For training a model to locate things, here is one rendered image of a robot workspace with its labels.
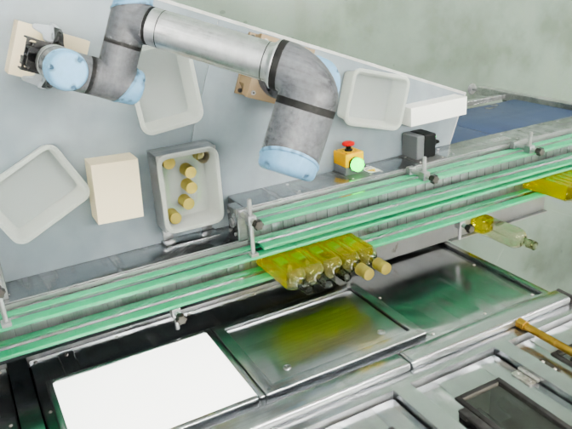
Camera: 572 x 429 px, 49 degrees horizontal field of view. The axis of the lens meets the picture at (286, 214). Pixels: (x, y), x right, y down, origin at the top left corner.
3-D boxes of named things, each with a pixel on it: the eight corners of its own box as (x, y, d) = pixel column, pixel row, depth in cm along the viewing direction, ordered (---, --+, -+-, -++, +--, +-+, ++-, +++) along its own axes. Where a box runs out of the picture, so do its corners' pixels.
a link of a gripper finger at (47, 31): (33, 8, 140) (33, 33, 135) (60, 15, 144) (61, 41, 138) (30, 19, 142) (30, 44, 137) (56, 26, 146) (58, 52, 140)
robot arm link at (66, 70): (88, 98, 120) (42, 87, 115) (76, 90, 129) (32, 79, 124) (98, 58, 118) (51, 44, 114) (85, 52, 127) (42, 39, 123)
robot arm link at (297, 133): (324, 108, 167) (339, 113, 114) (308, 162, 170) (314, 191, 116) (282, 94, 167) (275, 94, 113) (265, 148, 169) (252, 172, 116)
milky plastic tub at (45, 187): (-32, 186, 153) (-30, 197, 146) (45, 133, 158) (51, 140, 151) (15, 237, 162) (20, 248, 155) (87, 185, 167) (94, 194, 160)
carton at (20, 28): (14, 19, 146) (18, 20, 139) (83, 38, 154) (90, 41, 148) (3, 70, 148) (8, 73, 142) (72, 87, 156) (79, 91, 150)
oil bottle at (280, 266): (256, 265, 184) (291, 294, 166) (254, 248, 182) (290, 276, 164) (273, 260, 186) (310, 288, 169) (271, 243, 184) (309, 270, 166)
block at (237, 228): (227, 234, 183) (237, 242, 178) (224, 203, 180) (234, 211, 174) (238, 231, 185) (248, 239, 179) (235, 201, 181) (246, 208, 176)
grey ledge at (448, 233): (319, 265, 208) (338, 278, 198) (318, 241, 204) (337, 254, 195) (523, 203, 248) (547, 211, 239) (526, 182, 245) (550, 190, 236)
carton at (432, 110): (399, 105, 208) (411, 108, 203) (454, 94, 218) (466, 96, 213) (399, 123, 210) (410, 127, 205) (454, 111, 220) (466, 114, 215)
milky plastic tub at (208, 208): (157, 225, 178) (167, 236, 171) (145, 150, 170) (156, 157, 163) (214, 212, 186) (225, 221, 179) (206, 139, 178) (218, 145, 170)
